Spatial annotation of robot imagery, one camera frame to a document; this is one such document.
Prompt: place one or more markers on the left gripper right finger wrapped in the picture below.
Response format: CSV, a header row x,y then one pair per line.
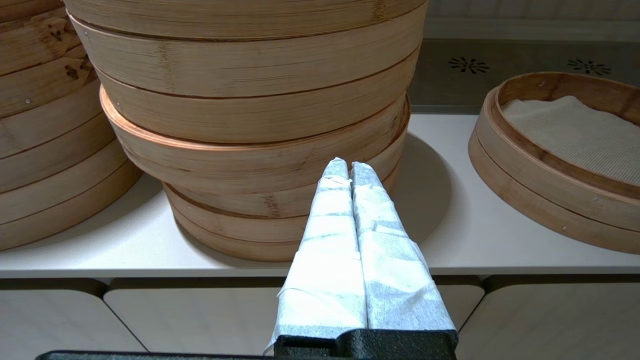
x,y
395,285

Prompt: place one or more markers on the left gripper left finger wrapped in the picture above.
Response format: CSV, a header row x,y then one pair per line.
x,y
330,280

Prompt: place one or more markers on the bamboo steamer basket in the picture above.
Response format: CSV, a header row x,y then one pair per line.
x,y
40,150
250,17
525,190
30,55
250,80
240,230
50,210
225,165

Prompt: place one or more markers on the white steamer liner cloth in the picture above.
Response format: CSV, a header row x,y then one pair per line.
x,y
575,135

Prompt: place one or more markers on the white cabinet door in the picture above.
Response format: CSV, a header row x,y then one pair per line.
x,y
190,320
550,325
50,320

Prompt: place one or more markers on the stainless steel vent panel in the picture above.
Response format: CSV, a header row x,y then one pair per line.
x,y
525,85

